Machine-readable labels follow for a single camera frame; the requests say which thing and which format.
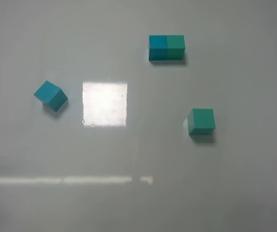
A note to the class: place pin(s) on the blue template cube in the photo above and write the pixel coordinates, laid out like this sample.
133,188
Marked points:
157,47

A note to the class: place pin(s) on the green template cube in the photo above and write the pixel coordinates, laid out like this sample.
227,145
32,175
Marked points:
175,47

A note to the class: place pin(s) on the loose blue cube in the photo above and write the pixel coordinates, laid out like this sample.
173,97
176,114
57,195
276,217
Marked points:
51,96

